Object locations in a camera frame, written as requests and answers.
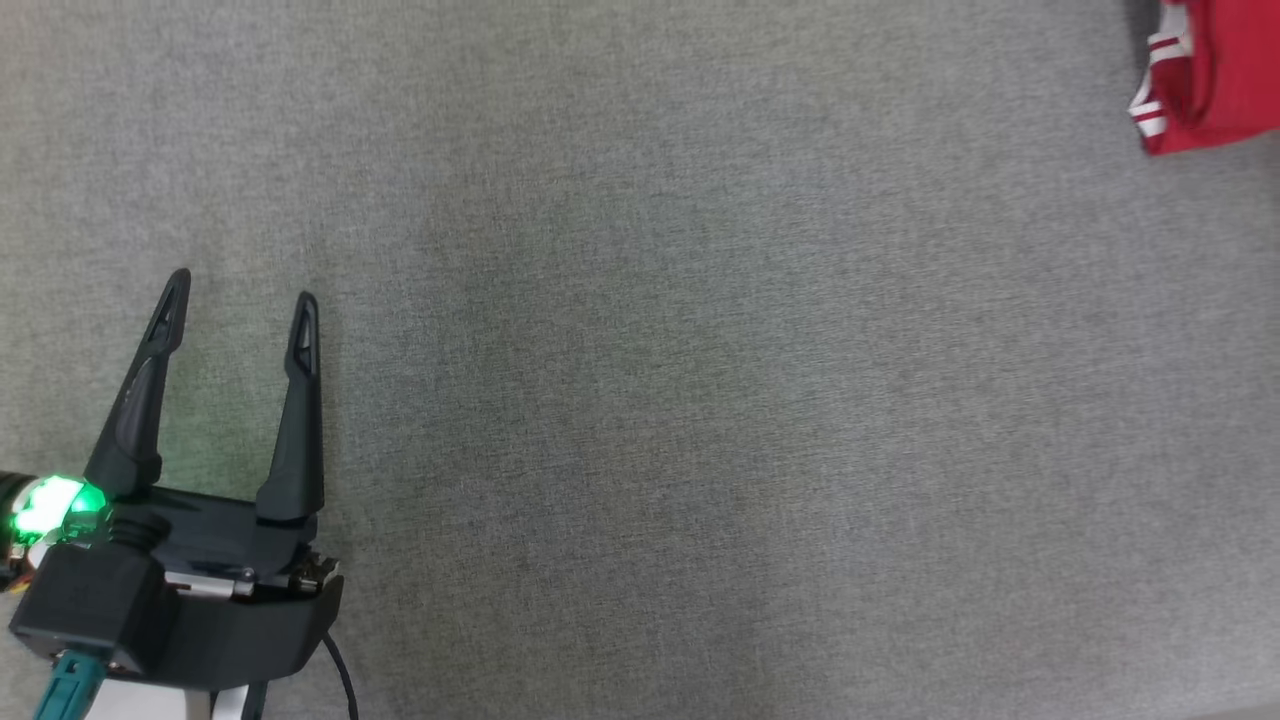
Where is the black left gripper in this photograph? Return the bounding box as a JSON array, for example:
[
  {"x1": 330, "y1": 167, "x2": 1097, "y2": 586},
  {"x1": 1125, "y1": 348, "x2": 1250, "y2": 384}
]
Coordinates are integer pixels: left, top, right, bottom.
[{"x1": 0, "y1": 268, "x2": 346, "y2": 692}]

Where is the teal plug camera cable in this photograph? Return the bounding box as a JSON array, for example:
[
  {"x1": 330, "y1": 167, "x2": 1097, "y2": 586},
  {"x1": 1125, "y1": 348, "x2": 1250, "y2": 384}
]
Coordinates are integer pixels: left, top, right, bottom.
[{"x1": 33, "y1": 648, "x2": 113, "y2": 720}]

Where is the red Bulls 23 jersey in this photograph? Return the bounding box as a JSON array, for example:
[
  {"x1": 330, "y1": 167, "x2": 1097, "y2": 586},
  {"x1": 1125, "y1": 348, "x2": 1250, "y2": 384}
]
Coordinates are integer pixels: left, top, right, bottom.
[{"x1": 1127, "y1": 0, "x2": 1280, "y2": 157}]

